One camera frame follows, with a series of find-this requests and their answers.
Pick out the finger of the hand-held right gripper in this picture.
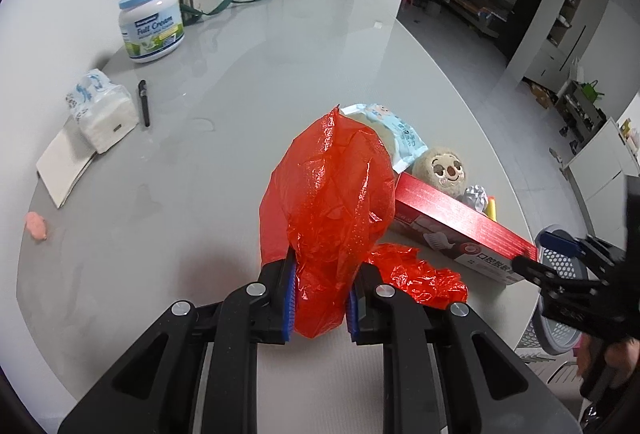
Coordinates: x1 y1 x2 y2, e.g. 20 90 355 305
536 225 626 272
512 255 601 298

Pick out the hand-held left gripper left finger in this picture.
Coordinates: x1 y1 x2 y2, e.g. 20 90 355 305
57 250 298 434

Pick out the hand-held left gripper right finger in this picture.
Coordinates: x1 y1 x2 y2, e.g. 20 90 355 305
347 263 586 434

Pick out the grey perforated plastic basket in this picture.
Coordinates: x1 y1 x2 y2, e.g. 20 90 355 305
517 225 588 357

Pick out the silver foil ball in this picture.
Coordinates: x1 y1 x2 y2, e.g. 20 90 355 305
456 184 490 215

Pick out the red toothpaste box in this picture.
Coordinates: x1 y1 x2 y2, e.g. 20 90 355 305
387 173 538 287

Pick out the red plastic bag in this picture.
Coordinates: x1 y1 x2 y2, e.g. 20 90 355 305
258 108 468 340

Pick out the beige plush toy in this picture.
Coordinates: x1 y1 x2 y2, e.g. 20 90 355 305
411 146 468 189

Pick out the small pink object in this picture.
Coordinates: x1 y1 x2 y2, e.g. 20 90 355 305
25 212 49 242

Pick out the person's right hand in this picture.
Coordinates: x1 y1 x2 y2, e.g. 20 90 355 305
575 336 640 395

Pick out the white cabinet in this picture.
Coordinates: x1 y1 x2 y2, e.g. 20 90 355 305
560 116 640 181

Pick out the shoe rack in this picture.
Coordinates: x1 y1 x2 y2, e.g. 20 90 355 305
556 81 607 137

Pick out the green bag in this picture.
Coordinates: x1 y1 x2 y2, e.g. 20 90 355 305
580 78 604 102

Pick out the light blue wet wipes pack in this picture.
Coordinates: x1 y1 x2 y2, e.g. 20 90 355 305
337 102 430 175

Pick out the black pen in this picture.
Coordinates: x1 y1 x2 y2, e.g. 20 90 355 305
138 80 151 128

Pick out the white tissue pack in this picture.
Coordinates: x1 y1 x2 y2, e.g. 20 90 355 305
65 68 139 155

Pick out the white notebook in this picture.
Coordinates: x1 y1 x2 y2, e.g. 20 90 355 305
36 126 98 209

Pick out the white milk powder can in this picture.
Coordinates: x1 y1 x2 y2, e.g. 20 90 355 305
118 0 187 63

